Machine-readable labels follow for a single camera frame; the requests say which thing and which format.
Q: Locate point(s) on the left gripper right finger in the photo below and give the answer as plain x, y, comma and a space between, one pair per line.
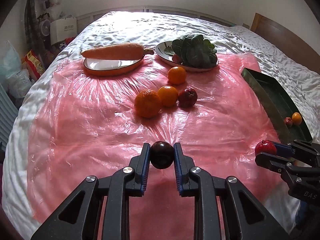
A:
224, 208

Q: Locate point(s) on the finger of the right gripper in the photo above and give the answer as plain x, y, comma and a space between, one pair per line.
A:
280, 165
298, 149

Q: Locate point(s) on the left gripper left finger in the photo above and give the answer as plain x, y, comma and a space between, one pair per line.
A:
96, 199

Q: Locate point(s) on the red apple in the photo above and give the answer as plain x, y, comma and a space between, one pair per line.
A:
288, 122
265, 146
187, 98

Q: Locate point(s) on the dark purple plum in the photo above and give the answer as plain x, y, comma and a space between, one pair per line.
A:
161, 155

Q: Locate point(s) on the large textured orange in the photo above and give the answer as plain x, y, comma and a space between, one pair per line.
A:
147, 104

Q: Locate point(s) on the green tray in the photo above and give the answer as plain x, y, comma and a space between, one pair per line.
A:
277, 104

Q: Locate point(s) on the white bed quilt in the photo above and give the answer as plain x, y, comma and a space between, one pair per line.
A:
150, 29

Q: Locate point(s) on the pink plastic sheet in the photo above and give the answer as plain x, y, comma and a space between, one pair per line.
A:
88, 126

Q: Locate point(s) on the wooden headboard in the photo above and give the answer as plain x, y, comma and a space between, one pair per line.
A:
286, 41

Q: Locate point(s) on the orange rimmed plate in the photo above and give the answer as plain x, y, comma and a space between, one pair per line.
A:
110, 68

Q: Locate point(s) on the large orange carrot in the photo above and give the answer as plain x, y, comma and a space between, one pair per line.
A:
123, 51

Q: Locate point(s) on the small red radish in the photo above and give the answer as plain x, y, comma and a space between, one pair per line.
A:
176, 59

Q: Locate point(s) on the grey white plate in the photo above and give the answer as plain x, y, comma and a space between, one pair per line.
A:
165, 52

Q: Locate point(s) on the light blue folding board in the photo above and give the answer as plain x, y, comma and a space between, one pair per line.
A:
8, 114

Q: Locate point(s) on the dark green leafy vegetable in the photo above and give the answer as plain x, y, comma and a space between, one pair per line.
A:
195, 51

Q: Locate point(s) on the translucent plastic bag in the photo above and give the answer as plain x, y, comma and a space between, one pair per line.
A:
14, 78

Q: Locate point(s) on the red yellow snack package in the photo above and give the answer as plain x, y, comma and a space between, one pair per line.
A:
33, 65

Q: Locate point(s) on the white paper shopping bag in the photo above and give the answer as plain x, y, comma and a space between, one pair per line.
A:
62, 29

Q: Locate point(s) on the plaid garment on rack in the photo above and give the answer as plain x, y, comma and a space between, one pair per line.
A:
33, 37

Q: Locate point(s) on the lower purple fan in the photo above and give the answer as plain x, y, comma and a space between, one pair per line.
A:
44, 27

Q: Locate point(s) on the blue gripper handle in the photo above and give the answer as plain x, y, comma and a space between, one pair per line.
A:
301, 212

